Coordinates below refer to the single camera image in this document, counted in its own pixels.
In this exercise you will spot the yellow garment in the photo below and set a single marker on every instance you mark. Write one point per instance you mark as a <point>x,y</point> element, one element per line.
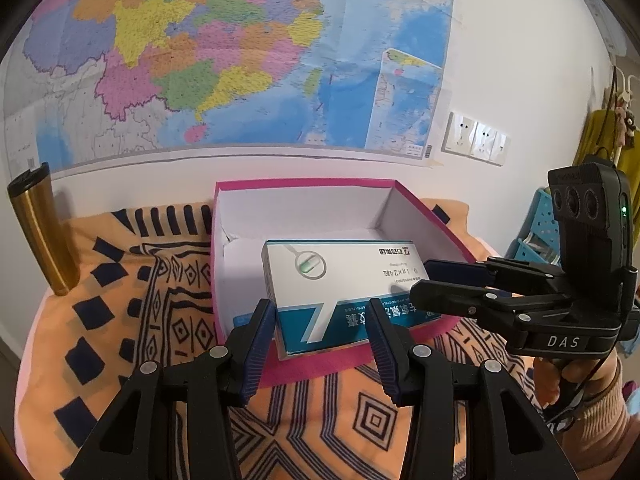
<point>600,135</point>

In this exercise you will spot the blue and white medicine box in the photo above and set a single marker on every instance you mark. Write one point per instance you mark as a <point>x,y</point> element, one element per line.
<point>245,321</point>

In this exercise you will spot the person's right hand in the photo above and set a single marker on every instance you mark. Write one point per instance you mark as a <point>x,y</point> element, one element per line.
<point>547,380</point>

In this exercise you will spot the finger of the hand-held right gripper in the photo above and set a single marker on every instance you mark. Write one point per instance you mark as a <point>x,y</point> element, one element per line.
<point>450,297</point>
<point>455,271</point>

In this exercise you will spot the pink cardboard box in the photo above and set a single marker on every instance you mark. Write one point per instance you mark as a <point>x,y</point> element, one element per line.
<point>320,369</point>

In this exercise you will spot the white clothes hanger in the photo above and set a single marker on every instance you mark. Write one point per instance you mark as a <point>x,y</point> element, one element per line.
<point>625,92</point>

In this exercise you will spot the person's right forearm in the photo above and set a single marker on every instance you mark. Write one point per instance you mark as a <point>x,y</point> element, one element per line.
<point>610,440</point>

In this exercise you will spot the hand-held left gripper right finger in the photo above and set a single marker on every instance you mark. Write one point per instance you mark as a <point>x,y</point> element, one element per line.
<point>382,350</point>

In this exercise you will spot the gold thermos flask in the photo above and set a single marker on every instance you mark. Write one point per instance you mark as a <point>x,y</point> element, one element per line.
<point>42,240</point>

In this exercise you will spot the blue plastic rack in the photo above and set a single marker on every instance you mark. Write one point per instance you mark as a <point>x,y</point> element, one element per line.
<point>542,220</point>

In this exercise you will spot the teal and white medicine box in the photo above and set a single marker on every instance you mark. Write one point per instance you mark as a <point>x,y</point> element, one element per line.
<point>350,280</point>

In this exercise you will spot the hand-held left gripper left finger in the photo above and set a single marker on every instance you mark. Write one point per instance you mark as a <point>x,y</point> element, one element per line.
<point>257,350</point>

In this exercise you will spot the orange patterned blanket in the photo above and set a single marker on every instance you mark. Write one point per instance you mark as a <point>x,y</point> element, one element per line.
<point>125,340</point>

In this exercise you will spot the colourful wall map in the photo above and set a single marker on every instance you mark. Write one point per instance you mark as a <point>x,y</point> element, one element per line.
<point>225,60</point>

